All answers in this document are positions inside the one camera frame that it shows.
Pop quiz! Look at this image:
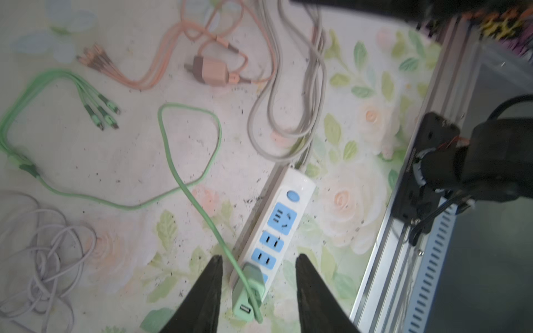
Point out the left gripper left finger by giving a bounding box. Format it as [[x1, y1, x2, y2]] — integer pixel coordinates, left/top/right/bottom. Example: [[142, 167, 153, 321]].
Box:
[[160, 255, 223, 333]]

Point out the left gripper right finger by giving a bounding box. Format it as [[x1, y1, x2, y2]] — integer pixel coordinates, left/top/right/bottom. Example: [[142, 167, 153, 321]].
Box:
[[295, 254, 359, 332]]

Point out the green charger plug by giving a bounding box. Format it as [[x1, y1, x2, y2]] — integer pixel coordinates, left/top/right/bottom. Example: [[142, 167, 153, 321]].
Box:
[[232, 264, 266, 323]]

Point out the white blue rectangular power strip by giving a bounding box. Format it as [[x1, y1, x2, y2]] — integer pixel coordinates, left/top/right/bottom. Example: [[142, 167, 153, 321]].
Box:
[[238, 166, 316, 301]]

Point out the pink charger plug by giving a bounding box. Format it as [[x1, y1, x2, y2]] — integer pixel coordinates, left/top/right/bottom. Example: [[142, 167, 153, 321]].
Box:
[[184, 55, 229, 87]]

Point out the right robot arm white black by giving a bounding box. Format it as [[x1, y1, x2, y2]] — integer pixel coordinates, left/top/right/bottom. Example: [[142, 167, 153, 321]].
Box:
[[327, 1, 532, 246]]

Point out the aluminium front rail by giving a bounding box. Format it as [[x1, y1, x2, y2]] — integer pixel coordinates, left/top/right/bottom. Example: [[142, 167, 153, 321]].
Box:
[[351, 16, 480, 332]]

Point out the white charging cable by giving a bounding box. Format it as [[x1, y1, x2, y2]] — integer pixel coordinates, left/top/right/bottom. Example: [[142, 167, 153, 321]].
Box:
[[0, 190, 97, 333]]

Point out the white power strip cord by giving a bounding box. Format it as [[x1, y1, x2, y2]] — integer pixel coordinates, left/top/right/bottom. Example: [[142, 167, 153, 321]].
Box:
[[246, 0, 328, 164]]

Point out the green charging cable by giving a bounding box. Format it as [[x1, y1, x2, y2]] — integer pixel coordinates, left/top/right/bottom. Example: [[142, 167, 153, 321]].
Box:
[[0, 68, 265, 325]]

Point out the orange pink charging cable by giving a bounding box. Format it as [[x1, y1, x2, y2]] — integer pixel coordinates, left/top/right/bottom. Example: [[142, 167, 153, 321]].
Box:
[[76, 0, 279, 92]]

